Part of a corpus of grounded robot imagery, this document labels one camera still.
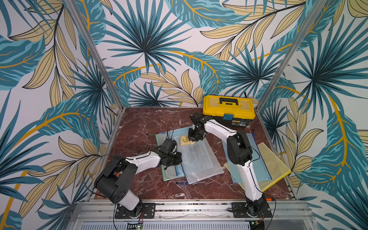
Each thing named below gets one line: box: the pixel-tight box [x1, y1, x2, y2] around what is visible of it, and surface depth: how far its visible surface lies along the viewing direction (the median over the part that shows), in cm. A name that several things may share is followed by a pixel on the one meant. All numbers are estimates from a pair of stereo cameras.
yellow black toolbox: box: [202, 94, 256, 127], surface depth 102 cm
